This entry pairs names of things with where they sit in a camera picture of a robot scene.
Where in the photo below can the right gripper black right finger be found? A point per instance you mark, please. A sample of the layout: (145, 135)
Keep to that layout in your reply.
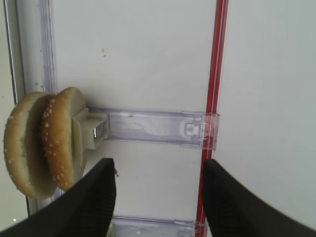
(233, 211)

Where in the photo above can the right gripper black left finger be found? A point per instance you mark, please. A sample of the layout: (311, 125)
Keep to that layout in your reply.
(85, 210)

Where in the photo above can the sesame bun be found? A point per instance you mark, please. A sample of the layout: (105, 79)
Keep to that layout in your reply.
(57, 136)
(23, 150)

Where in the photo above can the white metal tray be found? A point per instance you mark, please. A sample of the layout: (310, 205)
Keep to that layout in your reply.
(12, 202)

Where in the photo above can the white bun holder block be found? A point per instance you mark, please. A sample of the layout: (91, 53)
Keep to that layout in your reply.
(89, 130)

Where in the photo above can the right red strip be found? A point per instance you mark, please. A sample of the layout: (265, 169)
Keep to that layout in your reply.
(221, 12)

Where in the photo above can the right lower clear cross rail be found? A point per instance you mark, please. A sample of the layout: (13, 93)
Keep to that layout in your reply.
(126, 226)

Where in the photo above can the clear cross rail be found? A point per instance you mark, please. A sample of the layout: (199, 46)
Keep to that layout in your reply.
(192, 129)
(126, 226)

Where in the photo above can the right upper clear cross rail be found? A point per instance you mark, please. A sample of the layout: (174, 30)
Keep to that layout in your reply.
(192, 129)

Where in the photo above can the right clear long rail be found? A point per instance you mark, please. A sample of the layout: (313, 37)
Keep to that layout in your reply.
(36, 30)

